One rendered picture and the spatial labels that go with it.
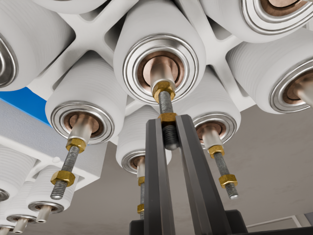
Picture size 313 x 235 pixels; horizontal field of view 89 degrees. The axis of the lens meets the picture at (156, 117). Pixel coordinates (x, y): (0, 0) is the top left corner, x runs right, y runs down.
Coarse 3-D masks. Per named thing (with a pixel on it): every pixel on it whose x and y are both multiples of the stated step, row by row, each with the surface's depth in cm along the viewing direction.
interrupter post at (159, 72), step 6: (156, 66) 15; (162, 66) 15; (168, 66) 15; (150, 72) 15; (156, 72) 14; (162, 72) 14; (168, 72) 14; (150, 78) 15; (156, 78) 14; (162, 78) 13; (168, 78) 13; (150, 84) 14; (174, 84) 14
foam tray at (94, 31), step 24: (120, 0) 18; (192, 0) 18; (72, 24) 19; (96, 24) 19; (120, 24) 29; (192, 24) 20; (216, 24) 25; (312, 24) 20; (72, 48) 21; (96, 48) 21; (216, 48) 22; (48, 72) 23; (216, 72) 26; (48, 96) 25; (240, 96) 28
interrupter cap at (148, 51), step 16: (144, 48) 14; (160, 48) 14; (176, 48) 14; (192, 48) 14; (128, 64) 15; (144, 64) 15; (176, 64) 16; (192, 64) 15; (128, 80) 16; (144, 80) 16; (176, 80) 17; (192, 80) 16; (144, 96) 18; (176, 96) 18
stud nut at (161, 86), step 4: (156, 84) 13; (160, 84) 13; (164, 84) 13; (168, 84) 13; (156, 88) 13; (160, 88) 13; (164, 88) 13; (168, 88) 13; (172, 88) 13; (152, 92) 14; (156, 92) 13; (172, 92) 13; (152, 96) 13; (156, 96) 13; (172, 96) 13; (156, 100) 14
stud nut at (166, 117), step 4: (160, 116) 10; (164, 116) 10; (168, 116) 10; (172, 116) 10; (164, 120) 10; (168, 120) 10; (172, 120) 10; (164, 124) 10; (168, 124) 10; (172, 124) 10
